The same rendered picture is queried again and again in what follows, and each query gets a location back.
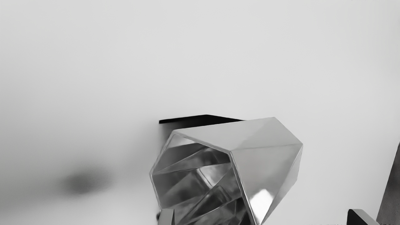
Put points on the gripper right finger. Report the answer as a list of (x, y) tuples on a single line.
[(357, 218)]

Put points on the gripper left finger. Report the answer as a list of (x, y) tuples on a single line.
[(166, 218)]

